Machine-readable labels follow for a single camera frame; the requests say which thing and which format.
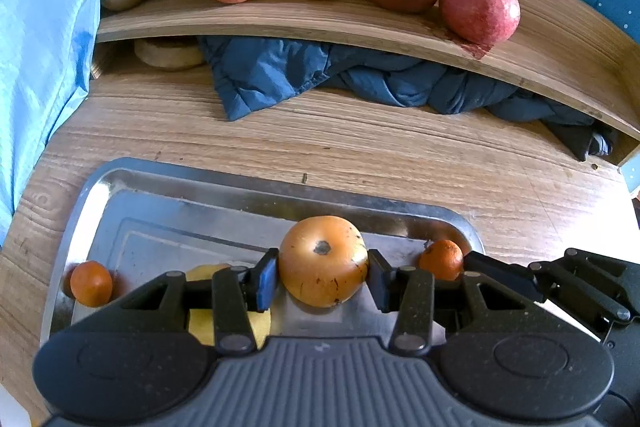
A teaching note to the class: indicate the dark blue cloth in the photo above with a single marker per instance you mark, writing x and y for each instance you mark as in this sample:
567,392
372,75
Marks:
252,73

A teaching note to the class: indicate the round orange fruit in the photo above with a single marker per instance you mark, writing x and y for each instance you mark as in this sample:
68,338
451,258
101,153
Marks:
323,261

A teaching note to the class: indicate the curved wooden shelf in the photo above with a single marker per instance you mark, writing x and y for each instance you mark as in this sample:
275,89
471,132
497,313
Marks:
562,49

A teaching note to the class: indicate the yellow lemon fruit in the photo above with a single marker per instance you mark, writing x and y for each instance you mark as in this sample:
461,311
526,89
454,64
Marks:
232,309

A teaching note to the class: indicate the small orange in tray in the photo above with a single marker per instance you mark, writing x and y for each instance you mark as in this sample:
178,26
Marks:
91,284

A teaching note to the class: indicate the steel tray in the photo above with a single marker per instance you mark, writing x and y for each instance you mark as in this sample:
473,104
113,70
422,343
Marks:
142,218

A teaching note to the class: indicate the light blue sleeve garment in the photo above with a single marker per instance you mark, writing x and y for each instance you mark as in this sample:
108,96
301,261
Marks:
46,54

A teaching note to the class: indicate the small orange red fruit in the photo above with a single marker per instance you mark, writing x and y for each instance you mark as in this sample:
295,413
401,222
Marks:
442,258

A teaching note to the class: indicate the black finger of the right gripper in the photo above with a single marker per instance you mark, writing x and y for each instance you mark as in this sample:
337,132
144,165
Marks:
515,277

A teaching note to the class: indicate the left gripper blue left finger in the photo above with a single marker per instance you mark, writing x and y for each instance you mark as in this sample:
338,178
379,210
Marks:
259,284

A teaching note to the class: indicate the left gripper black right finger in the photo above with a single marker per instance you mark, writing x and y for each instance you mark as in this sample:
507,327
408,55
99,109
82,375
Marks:
409,292

